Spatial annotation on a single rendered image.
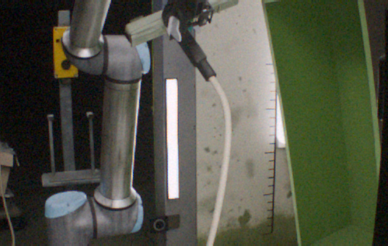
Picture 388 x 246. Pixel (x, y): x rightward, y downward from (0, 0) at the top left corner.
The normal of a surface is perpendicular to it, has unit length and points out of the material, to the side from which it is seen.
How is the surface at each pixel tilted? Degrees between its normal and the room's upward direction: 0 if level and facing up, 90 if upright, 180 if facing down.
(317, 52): 90
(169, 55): 90
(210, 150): 90
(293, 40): 90
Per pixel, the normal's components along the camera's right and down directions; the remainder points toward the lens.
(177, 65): 0.36, 0.14
